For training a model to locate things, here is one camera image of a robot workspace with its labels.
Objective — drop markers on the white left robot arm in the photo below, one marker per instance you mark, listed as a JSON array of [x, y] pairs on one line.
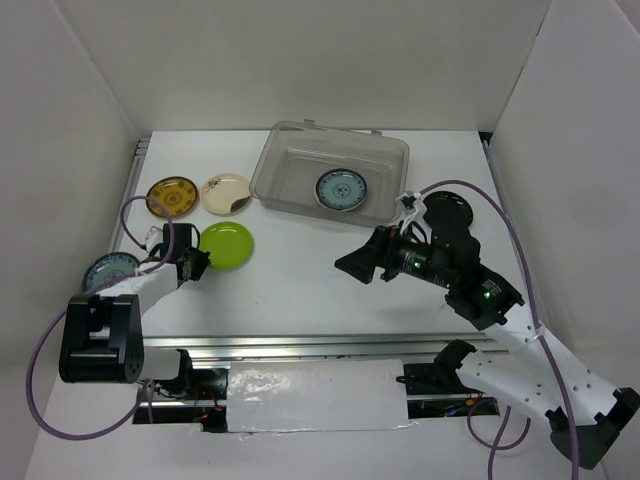
[[102, 337]]

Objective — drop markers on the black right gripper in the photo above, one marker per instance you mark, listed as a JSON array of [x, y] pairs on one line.
[[380, 250]]

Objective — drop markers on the black plate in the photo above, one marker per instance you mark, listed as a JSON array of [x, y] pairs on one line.
[[445, 207]]

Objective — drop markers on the cream plate with dark brushstroke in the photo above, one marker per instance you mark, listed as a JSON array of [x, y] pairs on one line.
[[225, 194]]

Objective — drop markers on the small blue floral plate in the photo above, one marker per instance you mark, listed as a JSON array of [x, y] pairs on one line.
[[341, 190]]

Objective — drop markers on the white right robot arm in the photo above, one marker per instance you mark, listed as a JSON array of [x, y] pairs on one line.
[[584, 414]]

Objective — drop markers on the lime green plate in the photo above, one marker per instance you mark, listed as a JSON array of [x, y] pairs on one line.
[[229, 245]]

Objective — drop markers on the aluminium table rail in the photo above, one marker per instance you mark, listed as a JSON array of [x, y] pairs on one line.
[[205, 350]]

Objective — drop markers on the yellow patterned plate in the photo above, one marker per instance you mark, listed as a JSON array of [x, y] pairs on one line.
[[178, 195]]

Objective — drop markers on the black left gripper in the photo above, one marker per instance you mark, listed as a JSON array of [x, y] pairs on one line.
[[202, 264]]

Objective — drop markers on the clear plastic bin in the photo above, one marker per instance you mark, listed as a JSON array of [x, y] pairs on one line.
[[296, 154]]

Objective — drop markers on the large blue floral plate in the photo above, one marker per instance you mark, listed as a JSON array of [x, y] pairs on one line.
[[108, 267]]

